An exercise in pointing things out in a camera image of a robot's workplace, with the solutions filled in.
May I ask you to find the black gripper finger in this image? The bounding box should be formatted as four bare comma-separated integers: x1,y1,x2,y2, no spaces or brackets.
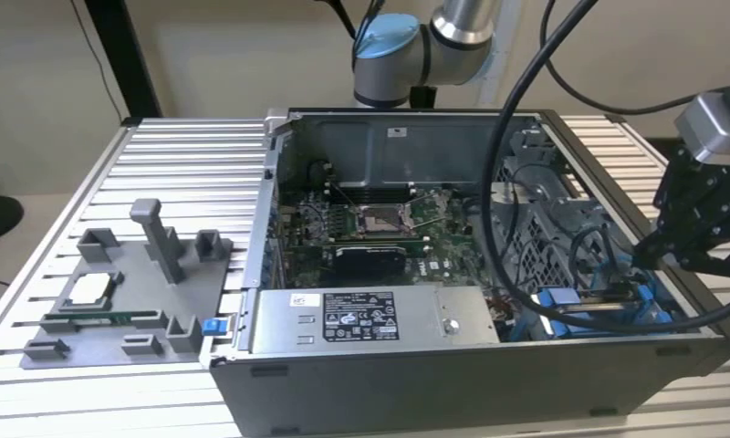
631,144,730,271
673,235,730,278

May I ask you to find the black disk wire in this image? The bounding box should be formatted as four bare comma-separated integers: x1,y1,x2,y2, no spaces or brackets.
499,163,639,297

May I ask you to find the grey metal disk bay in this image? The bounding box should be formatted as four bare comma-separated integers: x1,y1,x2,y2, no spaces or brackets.
484,130,705,341

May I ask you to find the green motherboard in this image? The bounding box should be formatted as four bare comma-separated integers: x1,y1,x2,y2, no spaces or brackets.
276,182,495,289

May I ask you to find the metal socket cover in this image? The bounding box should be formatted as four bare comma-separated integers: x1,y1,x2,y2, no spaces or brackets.
400,187,452,230

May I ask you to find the CPU socket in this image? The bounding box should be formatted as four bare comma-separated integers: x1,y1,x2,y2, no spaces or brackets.
356,203,413,236

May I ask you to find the open black PC case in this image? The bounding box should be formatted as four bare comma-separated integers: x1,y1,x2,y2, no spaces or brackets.
209,107,730,438

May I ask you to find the silver power supply unit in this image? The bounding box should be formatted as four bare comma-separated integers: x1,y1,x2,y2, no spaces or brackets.
248,286,501,356

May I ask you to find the grey plastic parts rack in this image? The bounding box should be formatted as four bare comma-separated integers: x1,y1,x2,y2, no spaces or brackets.
19,198,236,370

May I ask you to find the green RAM stick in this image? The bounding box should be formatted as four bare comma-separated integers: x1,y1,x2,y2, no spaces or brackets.
45,309,163,326

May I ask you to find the silver CPU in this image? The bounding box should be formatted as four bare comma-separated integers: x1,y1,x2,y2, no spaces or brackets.
65,276,115,305

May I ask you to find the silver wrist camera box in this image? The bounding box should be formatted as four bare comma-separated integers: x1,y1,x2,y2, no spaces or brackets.
673,84,730,163

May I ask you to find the thin black camera cable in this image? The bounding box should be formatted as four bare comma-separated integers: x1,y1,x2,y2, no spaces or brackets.
540,0,699,115

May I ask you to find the red and black wire bundle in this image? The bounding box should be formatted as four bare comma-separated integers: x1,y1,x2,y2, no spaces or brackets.
485,294,525,328

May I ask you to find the black metal post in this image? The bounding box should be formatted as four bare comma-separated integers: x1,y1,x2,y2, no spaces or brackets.
84,0,163,120

